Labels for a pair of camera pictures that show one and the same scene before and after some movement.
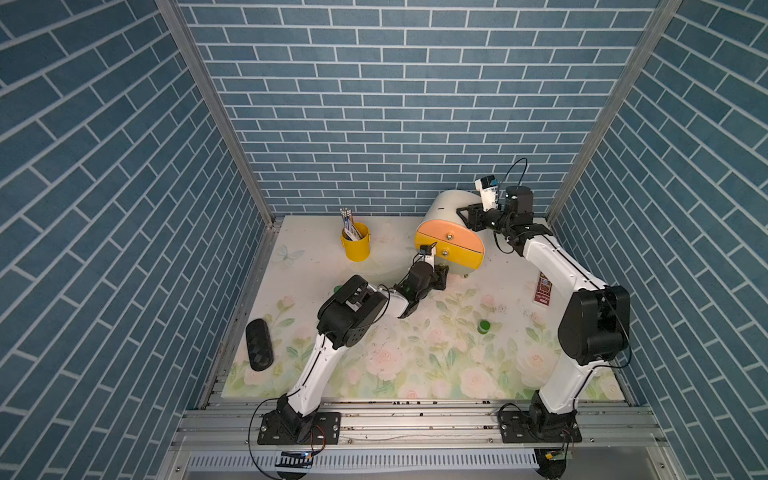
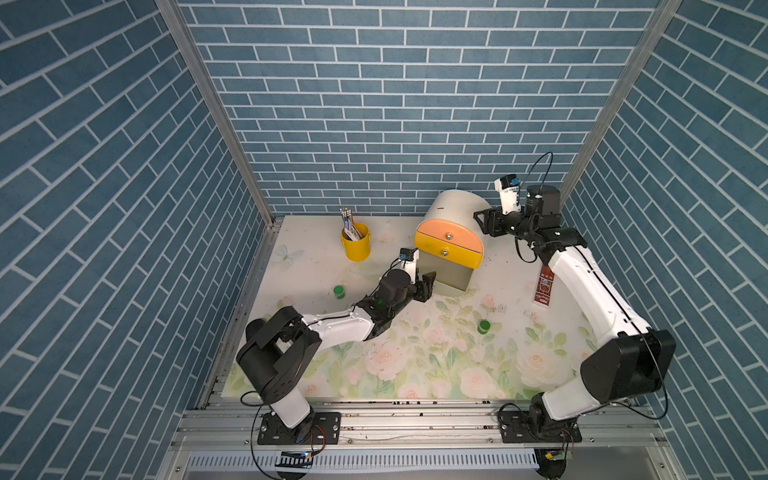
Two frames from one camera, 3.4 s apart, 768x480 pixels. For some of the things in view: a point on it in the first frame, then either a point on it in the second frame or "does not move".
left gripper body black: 436,280 -> 418,291
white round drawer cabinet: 442,226 does not move
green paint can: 484,327 does not move
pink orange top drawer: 452,232 does not move
